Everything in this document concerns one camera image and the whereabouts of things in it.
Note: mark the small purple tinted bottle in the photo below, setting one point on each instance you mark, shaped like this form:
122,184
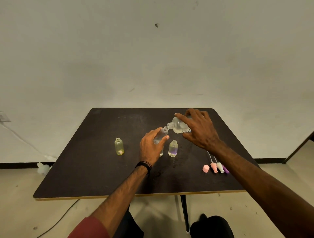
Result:
173,149

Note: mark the person's black trousers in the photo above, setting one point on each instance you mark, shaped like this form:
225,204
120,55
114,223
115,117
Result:
212,228

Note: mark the white plastic object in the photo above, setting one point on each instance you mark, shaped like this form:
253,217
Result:
43,169

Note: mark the white wall socket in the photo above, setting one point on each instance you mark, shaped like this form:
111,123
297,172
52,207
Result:
3,117

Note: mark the large clear bottle blue label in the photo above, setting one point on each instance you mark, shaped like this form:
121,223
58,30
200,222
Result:
178,125

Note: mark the white spray cap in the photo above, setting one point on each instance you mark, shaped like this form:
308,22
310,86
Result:
220,168

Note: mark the small yellow bottle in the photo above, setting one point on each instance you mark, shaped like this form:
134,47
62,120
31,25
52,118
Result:
119,147

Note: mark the black wristband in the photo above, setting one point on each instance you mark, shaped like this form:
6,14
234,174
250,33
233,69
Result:
143,164

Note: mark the person's left forearm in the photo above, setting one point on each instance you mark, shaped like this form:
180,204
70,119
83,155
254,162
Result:
117,196

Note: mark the black table leg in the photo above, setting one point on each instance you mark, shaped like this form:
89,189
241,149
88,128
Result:
185,213

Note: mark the small clear bottle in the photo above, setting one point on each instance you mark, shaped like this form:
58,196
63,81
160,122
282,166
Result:
161,152
162,133

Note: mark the dark door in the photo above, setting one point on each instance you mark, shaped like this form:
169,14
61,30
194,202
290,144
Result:
312,137

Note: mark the person's left hand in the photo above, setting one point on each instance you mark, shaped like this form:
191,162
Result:
149,149

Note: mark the pink spray cap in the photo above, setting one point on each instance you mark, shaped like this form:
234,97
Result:
214,168

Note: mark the person's right forearm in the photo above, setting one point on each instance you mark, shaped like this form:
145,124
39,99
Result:
265,186

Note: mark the person's right hand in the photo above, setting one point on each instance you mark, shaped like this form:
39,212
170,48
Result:
202,131

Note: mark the person's left red sleeve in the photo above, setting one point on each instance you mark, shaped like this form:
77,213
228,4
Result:
88,229

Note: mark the purple spray cap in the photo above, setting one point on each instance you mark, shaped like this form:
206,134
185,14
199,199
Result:
225,169

